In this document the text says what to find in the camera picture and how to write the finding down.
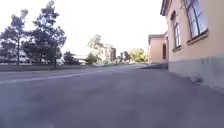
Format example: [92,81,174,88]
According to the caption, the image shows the distant trees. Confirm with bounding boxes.
[116,47,150,65]

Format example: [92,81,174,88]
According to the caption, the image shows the distant pale building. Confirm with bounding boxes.
[99,43,118,63]

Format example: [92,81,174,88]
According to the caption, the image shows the grey asphalt pavement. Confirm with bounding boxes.
[0,68,224,128]

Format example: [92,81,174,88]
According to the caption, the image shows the dark bush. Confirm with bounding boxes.
[63,50,81,66]

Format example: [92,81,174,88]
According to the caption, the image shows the grey asphalt road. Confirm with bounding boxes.
[0,63,151,85]

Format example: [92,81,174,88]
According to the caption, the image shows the yellow-green leafy tree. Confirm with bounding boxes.
[87,34,105,61]

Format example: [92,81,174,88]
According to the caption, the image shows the beige building with grey base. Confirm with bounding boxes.
[159,0,224,90]

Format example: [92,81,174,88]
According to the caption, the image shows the grass strip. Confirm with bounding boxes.
[0,63,101,73]

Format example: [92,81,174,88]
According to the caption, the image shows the beige building with red roof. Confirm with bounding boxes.
[147,31,170,65]

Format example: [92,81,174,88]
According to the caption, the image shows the tall dark pine tree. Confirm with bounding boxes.
[22,0,68,69]
[0,9,29,66]

